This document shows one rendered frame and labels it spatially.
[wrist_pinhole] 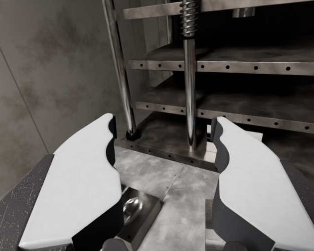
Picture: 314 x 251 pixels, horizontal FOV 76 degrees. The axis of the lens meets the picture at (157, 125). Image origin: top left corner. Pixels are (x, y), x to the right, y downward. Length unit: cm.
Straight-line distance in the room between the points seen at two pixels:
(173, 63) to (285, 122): 59
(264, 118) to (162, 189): 58
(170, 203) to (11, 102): 206
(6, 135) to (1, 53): 81
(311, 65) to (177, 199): 74
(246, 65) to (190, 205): 64
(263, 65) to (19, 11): 237
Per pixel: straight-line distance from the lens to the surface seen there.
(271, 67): 97
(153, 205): 83
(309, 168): 123
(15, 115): 261
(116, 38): 115
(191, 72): 99
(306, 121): 107
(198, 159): 115
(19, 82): 261
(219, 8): 100
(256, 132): 108
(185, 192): 96
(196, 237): 83
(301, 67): 97
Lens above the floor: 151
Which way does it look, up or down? 29 degrees down
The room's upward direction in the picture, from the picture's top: 7 degrees counter-clockwise
